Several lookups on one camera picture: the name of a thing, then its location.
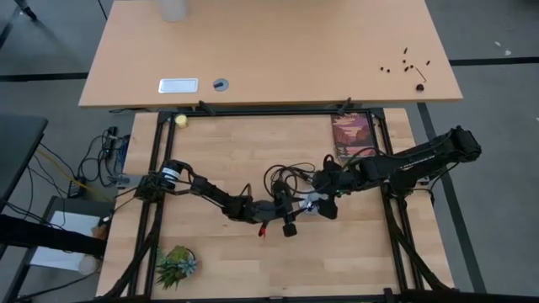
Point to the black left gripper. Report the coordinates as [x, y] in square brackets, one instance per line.
[269, 211]

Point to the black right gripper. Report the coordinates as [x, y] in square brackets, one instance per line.
[332, 181]

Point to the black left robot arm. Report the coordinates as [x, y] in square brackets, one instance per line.
[210, 193]

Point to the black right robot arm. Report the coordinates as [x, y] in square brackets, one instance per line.
[421, 157]

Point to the green succulent plant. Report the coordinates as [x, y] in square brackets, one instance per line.
[177, 267]

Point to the yellow candle jar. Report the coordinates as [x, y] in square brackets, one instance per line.
[181, 120]

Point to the small black knob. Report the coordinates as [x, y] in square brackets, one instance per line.
[419, 87]

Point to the black allen key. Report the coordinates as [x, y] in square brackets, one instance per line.
[421, 75]

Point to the light wood desk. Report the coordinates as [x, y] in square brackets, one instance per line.
[273, 50]

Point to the silver desk plate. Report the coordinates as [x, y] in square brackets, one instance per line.
[178, 86]

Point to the black power strip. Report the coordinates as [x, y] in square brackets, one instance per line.
[111, 139]

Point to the clear plastic cup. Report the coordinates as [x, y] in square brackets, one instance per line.
[88, 264]

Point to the white box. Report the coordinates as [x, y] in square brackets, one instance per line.
[76, 221]

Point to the black power adapter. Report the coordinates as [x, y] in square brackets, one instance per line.
[76, 189]

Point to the white cylinder cup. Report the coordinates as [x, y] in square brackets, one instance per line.
[172, 10]

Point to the black bar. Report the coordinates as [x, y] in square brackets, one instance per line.
[42, 235]

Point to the dark grey side table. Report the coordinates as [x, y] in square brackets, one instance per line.
[19, 147]

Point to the black tripod leg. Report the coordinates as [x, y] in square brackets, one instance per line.
[25, 8]

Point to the black frame clamp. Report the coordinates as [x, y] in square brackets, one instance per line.
[344, 106]
[207, 107]

